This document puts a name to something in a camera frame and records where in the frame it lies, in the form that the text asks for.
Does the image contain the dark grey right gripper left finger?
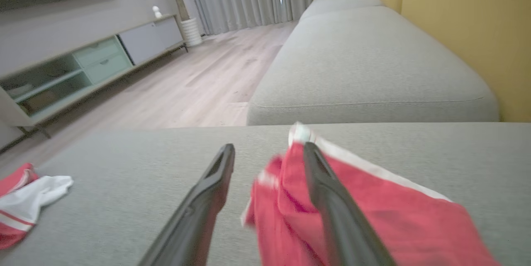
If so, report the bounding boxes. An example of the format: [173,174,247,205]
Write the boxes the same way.
[139,144,236,266]

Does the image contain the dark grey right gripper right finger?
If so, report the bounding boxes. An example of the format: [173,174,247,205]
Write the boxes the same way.
[303,142,397,266]

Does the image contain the red shorts with white trim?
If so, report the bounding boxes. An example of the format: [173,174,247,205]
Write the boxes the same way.
[242,122,500,266]

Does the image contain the large grey sofa seat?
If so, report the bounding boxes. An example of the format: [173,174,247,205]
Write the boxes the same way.
[0,122,531,266]

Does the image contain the red and white garment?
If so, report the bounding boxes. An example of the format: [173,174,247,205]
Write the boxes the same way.
[0,162,74,251]

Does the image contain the grey and green TV cabinet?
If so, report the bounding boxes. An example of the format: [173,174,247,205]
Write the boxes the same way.
[0,14,188,139]

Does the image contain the white ribbed plant pot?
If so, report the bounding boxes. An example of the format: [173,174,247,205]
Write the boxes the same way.
[180,17,203,47]

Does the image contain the small grey sofa seat cushion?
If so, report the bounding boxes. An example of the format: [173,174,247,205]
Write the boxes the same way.
[299,0,384,21]

